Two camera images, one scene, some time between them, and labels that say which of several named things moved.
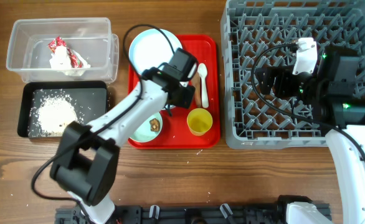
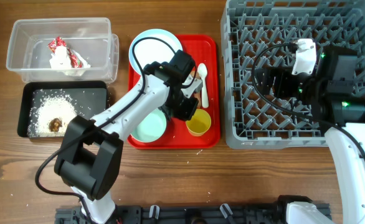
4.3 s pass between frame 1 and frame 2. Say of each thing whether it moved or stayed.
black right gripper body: stayed
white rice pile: stayed
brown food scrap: moved
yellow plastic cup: stayed
